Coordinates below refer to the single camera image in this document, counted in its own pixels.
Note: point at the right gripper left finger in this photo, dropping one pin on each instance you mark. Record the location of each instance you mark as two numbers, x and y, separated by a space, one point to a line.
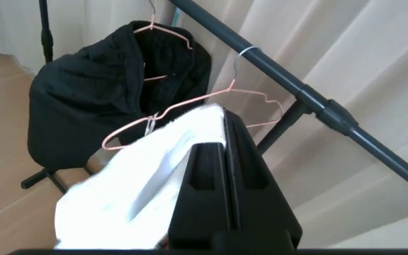
197 212

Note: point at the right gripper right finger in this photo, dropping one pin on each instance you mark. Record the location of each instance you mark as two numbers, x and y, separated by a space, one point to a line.
264 212

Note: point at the white garment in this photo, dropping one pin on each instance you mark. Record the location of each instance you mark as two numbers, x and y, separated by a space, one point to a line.
136 184

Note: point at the black shorts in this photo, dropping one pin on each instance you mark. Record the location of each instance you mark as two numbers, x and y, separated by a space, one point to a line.
83 99

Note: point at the pink clothes hanger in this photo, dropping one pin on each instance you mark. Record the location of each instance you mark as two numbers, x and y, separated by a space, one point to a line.
152 25
229 88

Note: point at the black clothes rack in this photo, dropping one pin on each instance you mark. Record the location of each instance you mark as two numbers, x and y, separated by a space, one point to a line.
278 72

